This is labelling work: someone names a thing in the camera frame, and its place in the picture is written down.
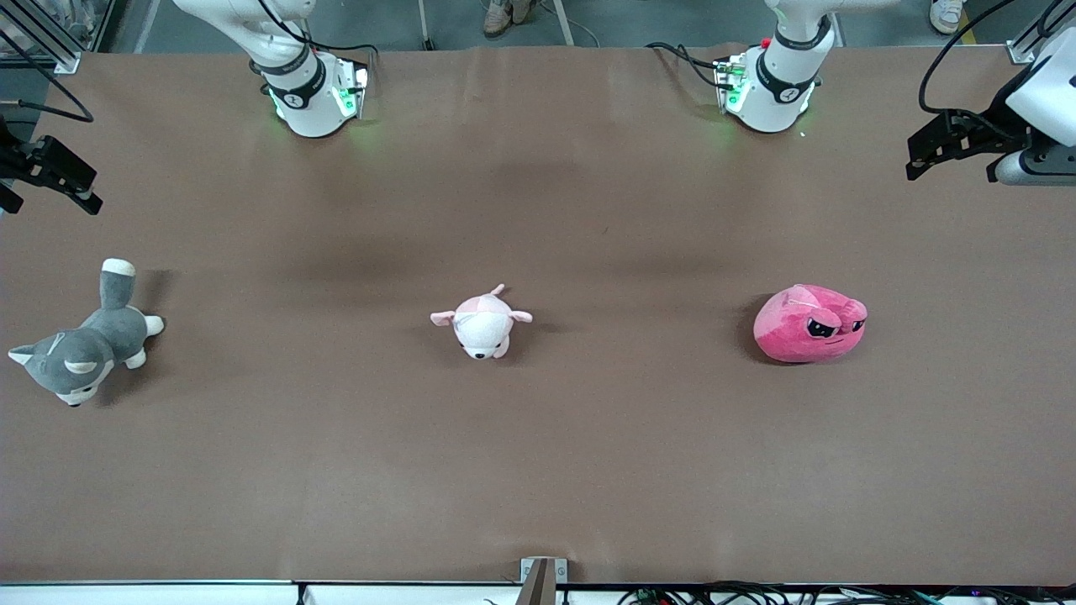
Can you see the brown camera post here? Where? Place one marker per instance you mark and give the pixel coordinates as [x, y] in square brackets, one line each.
[538, 588]

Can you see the round dark pink plush toy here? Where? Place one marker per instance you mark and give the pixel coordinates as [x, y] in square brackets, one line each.
[807, 332]

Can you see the metal table edge bracket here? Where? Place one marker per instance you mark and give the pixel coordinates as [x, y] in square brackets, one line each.
[559, 570]

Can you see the grey stand leg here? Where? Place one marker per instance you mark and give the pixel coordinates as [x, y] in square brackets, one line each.
[563, 25]
[426, 29]

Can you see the aluminium frame profile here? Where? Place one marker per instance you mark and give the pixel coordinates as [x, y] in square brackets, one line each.
[1021, 52]
[63, 57]

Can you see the light pink pig plush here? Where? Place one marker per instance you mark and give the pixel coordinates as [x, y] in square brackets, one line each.
[481, 328]

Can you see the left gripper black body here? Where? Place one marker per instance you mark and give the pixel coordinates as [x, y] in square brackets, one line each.
[997, 132]

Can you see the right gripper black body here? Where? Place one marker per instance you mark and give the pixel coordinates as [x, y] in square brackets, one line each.
[10, 161]

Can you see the grey white husky plush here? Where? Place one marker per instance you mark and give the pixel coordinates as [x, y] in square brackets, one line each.
[84, 349]

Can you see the white shoe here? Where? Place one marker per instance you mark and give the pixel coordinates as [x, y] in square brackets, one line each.
[946, 15]

